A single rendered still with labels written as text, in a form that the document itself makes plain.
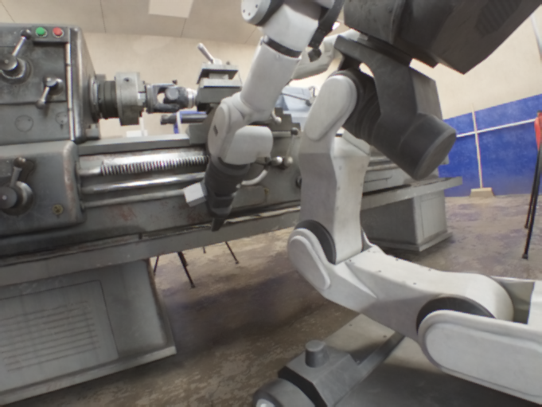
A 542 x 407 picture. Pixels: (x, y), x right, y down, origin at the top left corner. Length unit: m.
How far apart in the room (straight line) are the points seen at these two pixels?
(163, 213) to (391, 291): 0.87
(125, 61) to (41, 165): 4.03
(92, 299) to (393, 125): 1.04
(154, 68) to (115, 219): 3.97
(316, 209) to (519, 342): 0.44
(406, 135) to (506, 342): 0.34
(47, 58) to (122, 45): 3.87
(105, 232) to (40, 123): 0.45
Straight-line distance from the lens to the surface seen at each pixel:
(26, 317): 1.16
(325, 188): 0.59
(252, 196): 1.00
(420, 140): 0.47
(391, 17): 0.48
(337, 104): 0.52
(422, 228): 2.03
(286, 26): 0.42
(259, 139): 0.53
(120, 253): 0.95
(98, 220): 1.12
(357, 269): 0.58
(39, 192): 0.99
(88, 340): 1.15
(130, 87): 1.32
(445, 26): 0.45
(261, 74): 0.44
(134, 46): 5.06
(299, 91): 1.65
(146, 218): 1.11
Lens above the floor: 0.57
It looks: 2 degrees down
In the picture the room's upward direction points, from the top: 8 degrees counter-clockwise
